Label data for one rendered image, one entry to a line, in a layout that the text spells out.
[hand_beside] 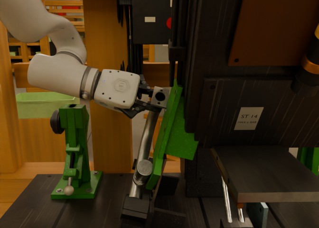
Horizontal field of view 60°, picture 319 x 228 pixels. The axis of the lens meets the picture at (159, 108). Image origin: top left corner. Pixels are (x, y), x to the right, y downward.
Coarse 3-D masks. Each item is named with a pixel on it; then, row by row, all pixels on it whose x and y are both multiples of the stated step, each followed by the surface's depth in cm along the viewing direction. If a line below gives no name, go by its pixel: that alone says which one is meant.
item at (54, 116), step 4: (56, 112) 82; (52, 116) 82; (56, 116) 81; (52, 120) 81; (56, 120) 81; (52, 124) 81; (56, 124) 81; (52, 128) 82; (56, 128) 81; (60, 128) 83; (64, 128) 86; (56, 132) 82; (60, 132) 83
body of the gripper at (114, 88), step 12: (108, 72) 70; (120, 72) 71; (96, 84) 67; (108, 84) 68; (120, 84) 69; (132, 84) 69; (96, 96) 67; (108, 96) 67; (120, 96) 67; (132, 96) 68; (108, 108) 70; (132, 108) 71
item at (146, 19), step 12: (132, 0) 78; (144, 0) 78; (156, 0) 79; (168, 0) 79; (180, 0) 79; (132, 12) 79; (144, 12) 79; (156, 12) 79; (168, 12) 79; (180, 12) 80; (132, 24) 80; (144, 24) 80; (156, 24) 80; (168, 24) 80; (144, 36) 81; (156, 36) 81; (168, 36) 81
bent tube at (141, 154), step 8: (160, 88) 71; (152, 96) 69; (160, 96) 72; (168, 96) 70; (152, 104) 68; (160, 104) 69; (152, 112) 75; (152, 120) 77; (144, 128) 79; (152, 128) 78; (144, 136) 78; (152, 136) 79; (144, 144) 77; (144, 152) 75; (136, 168) 73; (136, 192) 69
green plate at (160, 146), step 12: (180, 96) 58; (168, 108) 65; (180, 108) 60; (168, 120) 60; (180, 120) 61; (168, 132) 60; (180, 132) 62; (156, 144) 71; (168, 144) 62; (180, 144) 62; (192, 144) 62; (180, 156) 63; (192, 156) 63
